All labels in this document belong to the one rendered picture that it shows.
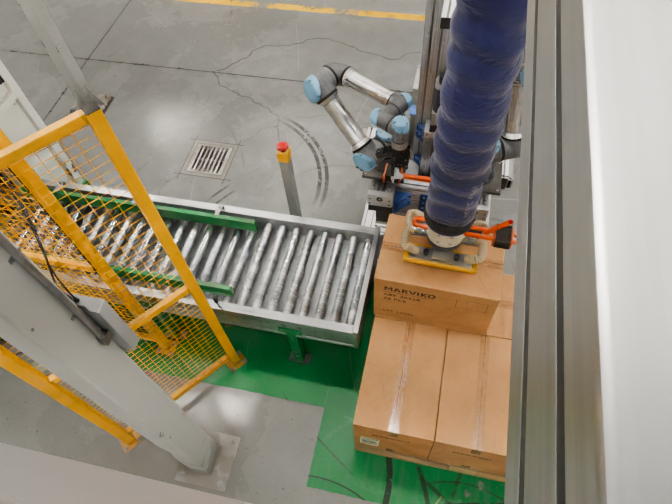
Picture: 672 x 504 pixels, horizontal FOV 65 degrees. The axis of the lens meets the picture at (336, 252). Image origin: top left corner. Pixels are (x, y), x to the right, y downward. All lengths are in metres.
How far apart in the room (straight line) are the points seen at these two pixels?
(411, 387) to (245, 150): 2.55
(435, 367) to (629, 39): 2.65
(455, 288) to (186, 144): 2.88
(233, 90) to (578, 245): 4.96
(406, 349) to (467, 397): 0.38
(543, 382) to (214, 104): 4.87
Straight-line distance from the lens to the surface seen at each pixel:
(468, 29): 1.65
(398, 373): 2.80
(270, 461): 3.28
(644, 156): 0.18
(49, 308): 1.66
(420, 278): 2.58
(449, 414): 2.76
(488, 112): 1.81
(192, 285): 2.59
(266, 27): 5.78
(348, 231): 3.16
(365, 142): 2.63
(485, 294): 2.58
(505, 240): 2.45
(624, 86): 0.20
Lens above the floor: 3.17
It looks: 57 degrees down
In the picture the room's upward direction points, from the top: 6 degrees counter-clockwise
